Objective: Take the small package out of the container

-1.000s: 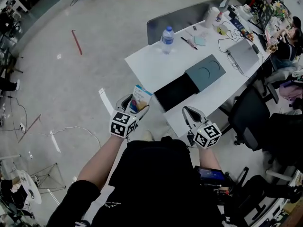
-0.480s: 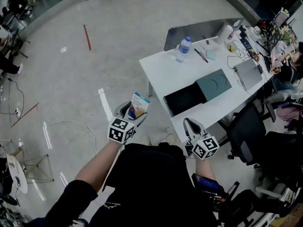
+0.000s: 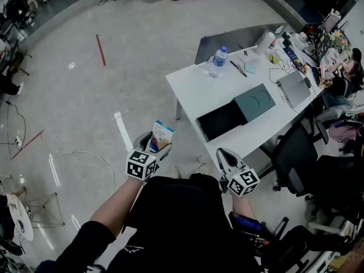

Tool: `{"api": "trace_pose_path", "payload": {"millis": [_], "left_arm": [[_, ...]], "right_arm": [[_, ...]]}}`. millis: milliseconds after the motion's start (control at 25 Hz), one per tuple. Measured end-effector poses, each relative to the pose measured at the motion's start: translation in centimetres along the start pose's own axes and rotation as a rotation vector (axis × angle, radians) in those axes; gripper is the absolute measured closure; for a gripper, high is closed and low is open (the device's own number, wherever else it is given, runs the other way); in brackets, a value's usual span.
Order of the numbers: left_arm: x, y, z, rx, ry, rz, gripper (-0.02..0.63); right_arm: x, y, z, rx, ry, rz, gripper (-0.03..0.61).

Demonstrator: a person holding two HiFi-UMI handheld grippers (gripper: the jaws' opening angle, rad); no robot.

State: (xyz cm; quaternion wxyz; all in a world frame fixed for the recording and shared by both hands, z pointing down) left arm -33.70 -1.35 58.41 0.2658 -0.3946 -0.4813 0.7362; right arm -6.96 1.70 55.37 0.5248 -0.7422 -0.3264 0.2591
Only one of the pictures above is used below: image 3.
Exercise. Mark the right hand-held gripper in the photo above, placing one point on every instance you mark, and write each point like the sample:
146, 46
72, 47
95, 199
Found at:
243, 182

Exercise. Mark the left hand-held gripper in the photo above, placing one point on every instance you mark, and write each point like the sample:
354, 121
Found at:
140, 165

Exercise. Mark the red floor tape strip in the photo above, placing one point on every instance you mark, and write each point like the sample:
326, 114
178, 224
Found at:
101, 50
28, 144

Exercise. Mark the white power strip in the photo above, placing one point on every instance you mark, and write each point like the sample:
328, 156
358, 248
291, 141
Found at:
18, 141

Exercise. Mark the white printed paper packet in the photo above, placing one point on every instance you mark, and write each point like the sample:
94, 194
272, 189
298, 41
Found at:
162, 134

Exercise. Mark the black device with blue screen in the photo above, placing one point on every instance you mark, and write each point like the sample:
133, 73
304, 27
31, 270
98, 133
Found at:
247, 226

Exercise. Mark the small red-capped bottle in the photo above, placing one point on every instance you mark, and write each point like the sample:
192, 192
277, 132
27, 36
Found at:
272, 45

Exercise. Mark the white round folding table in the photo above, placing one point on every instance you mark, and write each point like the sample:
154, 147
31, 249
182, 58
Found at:
20, 215

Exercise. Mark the black pen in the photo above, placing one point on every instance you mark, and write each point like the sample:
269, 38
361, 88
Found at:
238, 68

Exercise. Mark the pink-screen monitor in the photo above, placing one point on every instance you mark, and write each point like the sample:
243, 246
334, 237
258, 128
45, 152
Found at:
330, 23

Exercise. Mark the dark computer monitor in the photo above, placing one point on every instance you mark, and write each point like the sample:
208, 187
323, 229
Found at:
322, 47

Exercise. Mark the person's black shirt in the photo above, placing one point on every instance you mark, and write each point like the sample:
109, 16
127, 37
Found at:
176, 226

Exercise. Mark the black office chair grey armrests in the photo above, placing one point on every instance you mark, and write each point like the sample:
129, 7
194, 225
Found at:
295, 155

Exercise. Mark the white tall thermos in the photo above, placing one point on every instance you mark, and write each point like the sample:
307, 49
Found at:
265, 43

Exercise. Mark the teal sticky note pad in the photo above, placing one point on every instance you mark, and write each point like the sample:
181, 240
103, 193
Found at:
250, 68

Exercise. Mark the person's left forearm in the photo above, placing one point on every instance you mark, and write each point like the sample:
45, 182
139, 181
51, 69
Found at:
119, 206

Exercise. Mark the person's right forearm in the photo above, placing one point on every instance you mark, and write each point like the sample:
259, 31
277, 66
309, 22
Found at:
243, 206

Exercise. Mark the clear plastic water bottle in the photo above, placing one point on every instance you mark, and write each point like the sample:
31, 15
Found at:
218, 61

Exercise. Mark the black box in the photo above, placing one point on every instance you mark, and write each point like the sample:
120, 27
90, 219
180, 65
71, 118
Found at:
256, 101

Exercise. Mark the white jacket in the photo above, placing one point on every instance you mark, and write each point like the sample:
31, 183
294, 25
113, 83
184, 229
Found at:
355, 112

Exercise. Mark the yellow-green bowl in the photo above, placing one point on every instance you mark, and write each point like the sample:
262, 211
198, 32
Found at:
275, 58

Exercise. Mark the pink backpack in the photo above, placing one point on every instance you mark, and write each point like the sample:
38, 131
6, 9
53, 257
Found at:
342, 131

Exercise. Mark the blue booklet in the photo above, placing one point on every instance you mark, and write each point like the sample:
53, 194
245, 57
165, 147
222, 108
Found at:
290, 55

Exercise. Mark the person's light shoe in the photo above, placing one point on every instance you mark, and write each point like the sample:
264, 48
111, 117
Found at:
202, 168
174, 171

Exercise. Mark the grey laptop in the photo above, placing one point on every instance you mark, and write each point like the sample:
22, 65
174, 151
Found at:
294, 90

